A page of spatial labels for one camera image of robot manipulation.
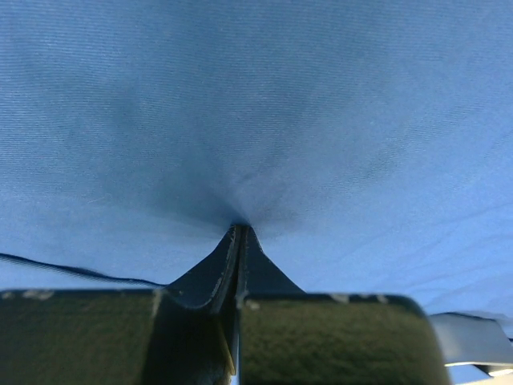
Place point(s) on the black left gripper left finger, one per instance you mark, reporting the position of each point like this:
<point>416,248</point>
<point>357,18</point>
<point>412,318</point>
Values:
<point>182,333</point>

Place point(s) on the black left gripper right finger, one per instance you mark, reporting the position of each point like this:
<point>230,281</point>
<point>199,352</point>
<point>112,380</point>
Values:
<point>288,336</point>

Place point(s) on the blue surgical drape cloth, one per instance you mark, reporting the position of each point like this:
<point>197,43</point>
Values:
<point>368,144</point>

